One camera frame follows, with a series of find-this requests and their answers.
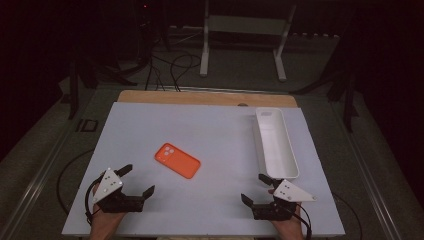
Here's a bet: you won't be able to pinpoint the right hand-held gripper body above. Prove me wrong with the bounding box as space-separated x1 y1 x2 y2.
251 179 318 221

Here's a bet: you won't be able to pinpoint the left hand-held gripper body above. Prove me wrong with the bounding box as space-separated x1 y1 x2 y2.
92 167 146 214

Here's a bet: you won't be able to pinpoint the orange phone case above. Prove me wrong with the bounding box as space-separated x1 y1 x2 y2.
153 142 202 180

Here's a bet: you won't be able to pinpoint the person's right hand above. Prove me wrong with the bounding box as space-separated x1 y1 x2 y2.
268 188 306 240

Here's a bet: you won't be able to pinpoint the person's left hand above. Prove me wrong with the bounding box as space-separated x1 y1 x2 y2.
89 184 128 240

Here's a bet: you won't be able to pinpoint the white plastic tray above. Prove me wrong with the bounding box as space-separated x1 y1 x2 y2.
254 107 300 181

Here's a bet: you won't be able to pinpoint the pale grey table mat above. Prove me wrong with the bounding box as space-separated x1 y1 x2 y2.
61 101 346 238

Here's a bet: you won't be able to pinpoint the black tripod stand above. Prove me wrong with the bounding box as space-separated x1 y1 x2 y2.
67 46 151 121
289 36 361 134

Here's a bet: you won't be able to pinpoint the white metal stand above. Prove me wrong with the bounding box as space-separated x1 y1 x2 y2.
199 0 298 83

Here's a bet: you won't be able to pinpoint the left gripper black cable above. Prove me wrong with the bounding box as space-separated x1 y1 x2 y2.
84 178 103 226

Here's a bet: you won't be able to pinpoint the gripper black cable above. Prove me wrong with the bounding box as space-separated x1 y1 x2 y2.
84 178 103 226
293 204 313 240

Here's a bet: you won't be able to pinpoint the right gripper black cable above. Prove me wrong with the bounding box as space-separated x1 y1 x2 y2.
293 204 313 240

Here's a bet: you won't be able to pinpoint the thin black floor cable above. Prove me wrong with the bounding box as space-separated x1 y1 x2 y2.
55 148 95 216
332 192 364 240

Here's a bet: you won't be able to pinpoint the metal floor rail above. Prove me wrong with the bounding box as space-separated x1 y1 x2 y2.
328 99 406 240
0 89 101 240

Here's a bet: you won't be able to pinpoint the black cables on floor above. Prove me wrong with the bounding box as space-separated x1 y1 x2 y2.
145 31 203 93

